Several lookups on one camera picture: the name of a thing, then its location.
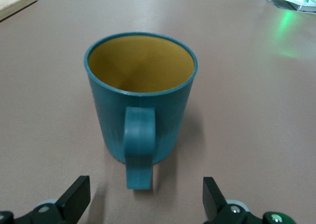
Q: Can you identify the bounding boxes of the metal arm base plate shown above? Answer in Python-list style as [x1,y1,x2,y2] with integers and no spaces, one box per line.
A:
[261,0,300,11]

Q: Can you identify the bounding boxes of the teal cup yellow inside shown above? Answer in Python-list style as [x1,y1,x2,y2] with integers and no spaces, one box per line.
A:
[83,31,198,190]

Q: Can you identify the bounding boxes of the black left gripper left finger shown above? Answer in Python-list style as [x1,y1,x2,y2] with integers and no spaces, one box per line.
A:
[0,176,91,224]

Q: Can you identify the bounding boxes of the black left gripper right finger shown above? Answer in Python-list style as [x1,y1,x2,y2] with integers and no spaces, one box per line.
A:
[202,176,296,224]

